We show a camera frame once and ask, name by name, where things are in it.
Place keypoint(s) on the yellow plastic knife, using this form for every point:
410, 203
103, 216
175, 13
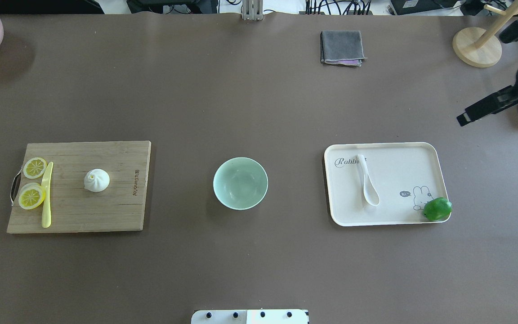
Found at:
46, 217

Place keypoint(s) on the grey folded cloth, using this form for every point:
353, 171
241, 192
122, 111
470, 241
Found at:
342, 47

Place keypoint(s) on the mint green bowl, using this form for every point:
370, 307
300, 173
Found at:
240, 183

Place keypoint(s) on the bamboo cutting board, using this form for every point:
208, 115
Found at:
74, 209

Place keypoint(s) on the white ceramic spoon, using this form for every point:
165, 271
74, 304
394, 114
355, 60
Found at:
369, 191

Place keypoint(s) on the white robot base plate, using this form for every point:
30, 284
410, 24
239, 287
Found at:
252, 316

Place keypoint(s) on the cream rabbit tray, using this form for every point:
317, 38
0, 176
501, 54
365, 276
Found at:
407, 175

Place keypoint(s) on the wooden mug tree stand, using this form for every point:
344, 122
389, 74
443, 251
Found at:
482, 48

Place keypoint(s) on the green lime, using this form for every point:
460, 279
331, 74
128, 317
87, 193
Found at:
437, 209

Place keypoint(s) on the white steamed bun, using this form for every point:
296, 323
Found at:
96, 180

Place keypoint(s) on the lemon slice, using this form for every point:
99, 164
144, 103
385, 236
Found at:
34, 168
31, 196

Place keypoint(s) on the lower lemon slice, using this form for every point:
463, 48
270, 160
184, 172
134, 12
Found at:
31, 196

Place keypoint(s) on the upper lemon slice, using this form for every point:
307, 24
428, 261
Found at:
34, 168

